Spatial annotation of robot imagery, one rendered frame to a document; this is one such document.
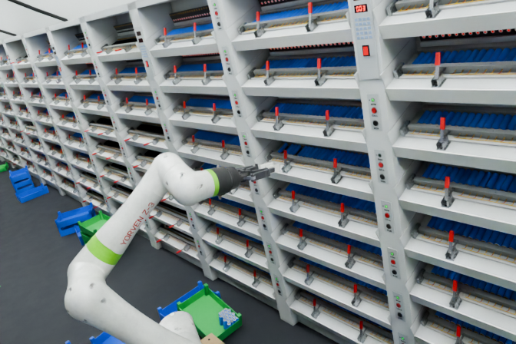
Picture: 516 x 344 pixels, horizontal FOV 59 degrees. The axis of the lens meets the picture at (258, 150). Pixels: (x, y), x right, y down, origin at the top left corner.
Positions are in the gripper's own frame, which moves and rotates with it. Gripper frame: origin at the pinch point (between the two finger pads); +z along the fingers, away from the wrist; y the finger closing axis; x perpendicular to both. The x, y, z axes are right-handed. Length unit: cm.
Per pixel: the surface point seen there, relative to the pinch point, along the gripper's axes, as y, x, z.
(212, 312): -69, -94, 17
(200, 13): -70, 62, 22
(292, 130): -6.4, 11.1, 18.5
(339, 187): 14.9, -9.1, 20.9
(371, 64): 36, 36, 10
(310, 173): -1.4, -6.8, 23.2
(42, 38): -310, 67, 20
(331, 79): 15.3, 31.0, 16.8
